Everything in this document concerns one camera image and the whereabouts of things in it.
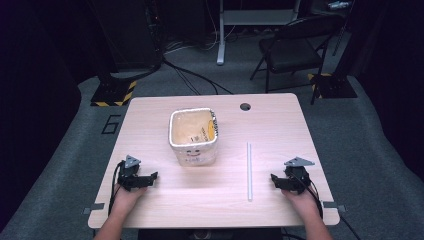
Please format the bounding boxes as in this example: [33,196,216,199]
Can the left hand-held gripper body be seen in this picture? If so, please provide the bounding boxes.
[116,154,150,193]

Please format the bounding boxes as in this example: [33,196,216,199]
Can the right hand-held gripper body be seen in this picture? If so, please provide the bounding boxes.
[282,156,316,195]

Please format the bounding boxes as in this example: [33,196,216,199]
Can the white straw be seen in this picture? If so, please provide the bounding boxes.
[246,141,253,202]

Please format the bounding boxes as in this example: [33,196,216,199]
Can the cream square plastic container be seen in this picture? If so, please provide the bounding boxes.
[168,107,220,167]

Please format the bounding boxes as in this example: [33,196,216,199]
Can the person's right hand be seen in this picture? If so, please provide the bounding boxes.
[281,188,322,218]

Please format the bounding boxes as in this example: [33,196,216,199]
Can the person's left hand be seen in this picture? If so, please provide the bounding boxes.
[112,185,148,216]

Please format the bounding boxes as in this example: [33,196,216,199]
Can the grey tape strip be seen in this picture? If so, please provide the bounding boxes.
[82,202,106,215]
[322,200,347,213]

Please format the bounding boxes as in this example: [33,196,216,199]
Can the striped black stand base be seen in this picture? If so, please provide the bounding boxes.
[90,71,138,108]
[307,72,358,100]

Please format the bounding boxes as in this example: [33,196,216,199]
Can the black folding chair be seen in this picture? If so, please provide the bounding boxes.
[249,13,345,106]

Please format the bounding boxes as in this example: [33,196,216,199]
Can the black cabinet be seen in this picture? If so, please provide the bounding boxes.
[89,0,165,73]

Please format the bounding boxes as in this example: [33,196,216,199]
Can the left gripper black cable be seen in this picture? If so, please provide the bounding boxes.
[107,161,125,216]

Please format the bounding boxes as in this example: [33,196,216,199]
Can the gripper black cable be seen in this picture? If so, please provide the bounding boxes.
[107,161,125,216]
[293,174,363,240]

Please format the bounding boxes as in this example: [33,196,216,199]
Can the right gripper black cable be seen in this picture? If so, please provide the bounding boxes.
[293,174,363,240]

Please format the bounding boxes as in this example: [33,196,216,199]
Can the black floor cable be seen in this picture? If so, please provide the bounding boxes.
[162,56,234,96]

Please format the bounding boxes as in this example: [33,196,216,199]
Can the white floor cables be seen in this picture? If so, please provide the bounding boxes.
[163,23,241,54]

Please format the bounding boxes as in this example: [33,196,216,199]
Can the white desk frame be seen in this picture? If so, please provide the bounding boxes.
[216,0,303,66]

